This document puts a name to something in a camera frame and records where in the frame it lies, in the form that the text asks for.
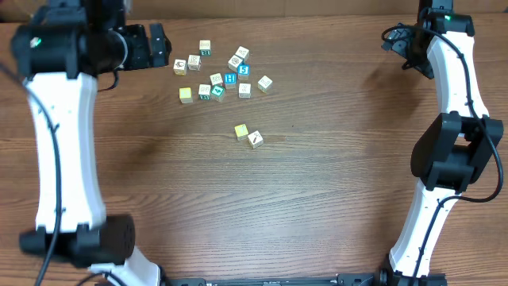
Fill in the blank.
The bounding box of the white block letter L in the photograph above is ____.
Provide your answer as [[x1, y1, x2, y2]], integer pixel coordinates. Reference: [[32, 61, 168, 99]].
[[257, 75, 273, 94]]

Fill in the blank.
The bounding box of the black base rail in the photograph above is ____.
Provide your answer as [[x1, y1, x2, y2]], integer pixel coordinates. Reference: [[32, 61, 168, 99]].
[[158, 272, 448, 286]]

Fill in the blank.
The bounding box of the white block number 3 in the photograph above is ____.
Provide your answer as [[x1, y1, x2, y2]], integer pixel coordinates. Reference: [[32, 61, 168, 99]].
[[238, 83, 252, 99]]

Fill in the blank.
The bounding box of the white block green side top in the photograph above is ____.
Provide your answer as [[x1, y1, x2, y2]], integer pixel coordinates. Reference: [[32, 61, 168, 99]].
[[199, 40, 211, 56]]

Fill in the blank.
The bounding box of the blue H block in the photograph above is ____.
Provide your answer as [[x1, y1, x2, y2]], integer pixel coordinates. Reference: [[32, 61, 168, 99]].
[[224, 73, 237, 89]]

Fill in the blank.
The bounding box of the blue number 5 block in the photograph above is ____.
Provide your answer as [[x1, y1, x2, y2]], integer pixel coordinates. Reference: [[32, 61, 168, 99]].
[[237, 64, 250, 80]]

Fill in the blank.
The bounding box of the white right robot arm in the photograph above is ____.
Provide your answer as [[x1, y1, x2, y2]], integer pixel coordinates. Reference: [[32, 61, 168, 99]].
[[378, 6, 504, 285]]

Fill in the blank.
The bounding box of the yellow top block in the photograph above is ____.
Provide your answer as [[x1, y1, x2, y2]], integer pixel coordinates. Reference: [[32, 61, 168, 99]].
[[179, 87, 193, 104]]

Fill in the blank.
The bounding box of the white block green B side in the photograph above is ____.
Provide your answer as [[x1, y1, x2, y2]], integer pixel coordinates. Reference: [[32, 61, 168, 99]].
[[198, 84, 211, 100]]

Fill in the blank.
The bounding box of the green number 4 block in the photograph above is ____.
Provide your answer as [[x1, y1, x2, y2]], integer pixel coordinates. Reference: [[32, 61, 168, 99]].
[[210, 85, 225, 102]]

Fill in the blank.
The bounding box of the white block far top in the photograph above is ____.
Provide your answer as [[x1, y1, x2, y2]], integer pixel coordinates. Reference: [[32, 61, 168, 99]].
[[235, 46, 250, 61]]

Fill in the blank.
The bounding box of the white block yellow side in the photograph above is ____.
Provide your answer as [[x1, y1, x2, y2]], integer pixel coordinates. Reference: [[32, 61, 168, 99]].
[[173, 59, 187, 75]]

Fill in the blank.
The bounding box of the yellow G block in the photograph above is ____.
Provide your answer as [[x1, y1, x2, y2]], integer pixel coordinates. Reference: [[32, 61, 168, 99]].
[[234, 124, 249, 141]]

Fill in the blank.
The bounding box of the white block beside H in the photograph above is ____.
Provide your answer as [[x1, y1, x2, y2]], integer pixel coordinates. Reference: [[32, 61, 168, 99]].
[[210, 73, 224, 86]]

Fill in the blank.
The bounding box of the white block leaf picture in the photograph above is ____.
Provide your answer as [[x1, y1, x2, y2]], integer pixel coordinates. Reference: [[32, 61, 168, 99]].
[[187, 55, 202, 71]]

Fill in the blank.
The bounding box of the white block shell picture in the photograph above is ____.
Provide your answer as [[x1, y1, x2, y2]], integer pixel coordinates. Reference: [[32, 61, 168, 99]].
[[228, 55, 244, 72]]

